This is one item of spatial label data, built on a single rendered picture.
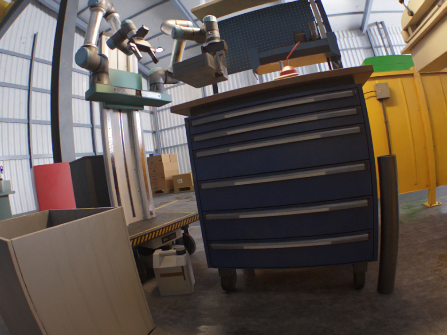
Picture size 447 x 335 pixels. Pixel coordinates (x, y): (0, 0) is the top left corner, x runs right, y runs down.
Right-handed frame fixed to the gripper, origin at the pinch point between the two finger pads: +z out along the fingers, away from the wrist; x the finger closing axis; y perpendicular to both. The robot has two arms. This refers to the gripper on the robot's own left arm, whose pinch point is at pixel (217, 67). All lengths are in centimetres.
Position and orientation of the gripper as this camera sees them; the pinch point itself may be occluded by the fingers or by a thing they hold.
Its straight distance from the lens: 123.4
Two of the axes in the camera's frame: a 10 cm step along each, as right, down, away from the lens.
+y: -3.7, 0.8, -9.2
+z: 1.5, 9.9, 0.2
